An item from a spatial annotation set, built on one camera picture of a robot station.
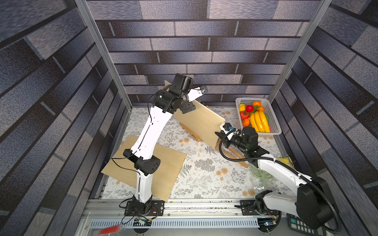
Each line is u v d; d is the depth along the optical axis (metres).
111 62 0.93
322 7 0.70
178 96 0.50
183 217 0.74
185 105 0.64
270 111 1.06
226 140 0.71
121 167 0.53
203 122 0.81
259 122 0.99
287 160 0.85
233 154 0.94
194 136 0.96
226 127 0.66
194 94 0.61
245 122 1.04
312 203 0.40
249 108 1.07
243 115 1.07
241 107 1.11
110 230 0.69
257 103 1.11
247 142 0.63
